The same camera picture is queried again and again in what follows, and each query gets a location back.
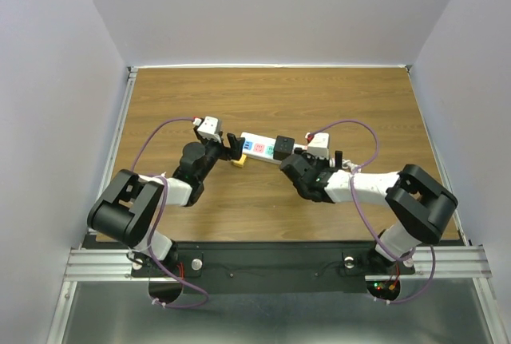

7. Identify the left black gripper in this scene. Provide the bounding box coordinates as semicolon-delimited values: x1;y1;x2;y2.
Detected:
193;127;244;182

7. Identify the yellow plug adapter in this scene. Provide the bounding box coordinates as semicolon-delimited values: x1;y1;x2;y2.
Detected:
231;154;247;168

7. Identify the white power strip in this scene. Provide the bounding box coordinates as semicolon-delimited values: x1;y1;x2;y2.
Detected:
240;132;307;164

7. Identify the black cube socket adapter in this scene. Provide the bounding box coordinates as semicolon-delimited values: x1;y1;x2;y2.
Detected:
272;136;295;161

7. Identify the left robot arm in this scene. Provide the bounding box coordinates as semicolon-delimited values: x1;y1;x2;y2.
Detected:
87;126;245;275

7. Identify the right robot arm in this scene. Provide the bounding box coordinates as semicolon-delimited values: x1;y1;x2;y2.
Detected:
279;152;459;272

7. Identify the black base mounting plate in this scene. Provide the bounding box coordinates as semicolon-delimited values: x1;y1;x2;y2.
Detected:
131;240;416;296

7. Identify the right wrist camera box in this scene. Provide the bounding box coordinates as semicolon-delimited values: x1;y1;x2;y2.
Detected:
306;132;330;159

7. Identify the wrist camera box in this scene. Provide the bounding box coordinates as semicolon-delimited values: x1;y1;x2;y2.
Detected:
192;116;222;143
306;132;330;159

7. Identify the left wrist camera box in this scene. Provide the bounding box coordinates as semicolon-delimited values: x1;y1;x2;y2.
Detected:
192;116;222;143

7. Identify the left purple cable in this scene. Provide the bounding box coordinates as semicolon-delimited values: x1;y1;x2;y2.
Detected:
127;118;211;309

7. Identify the purple cable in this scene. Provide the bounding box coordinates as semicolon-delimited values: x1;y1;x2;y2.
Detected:
127;118;211;309
309;120;438;305

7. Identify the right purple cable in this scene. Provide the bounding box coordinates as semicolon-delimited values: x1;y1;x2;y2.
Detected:
309;120;438;305

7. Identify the aluminium frame rail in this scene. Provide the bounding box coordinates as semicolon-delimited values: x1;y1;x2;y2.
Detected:
46;66;139;343

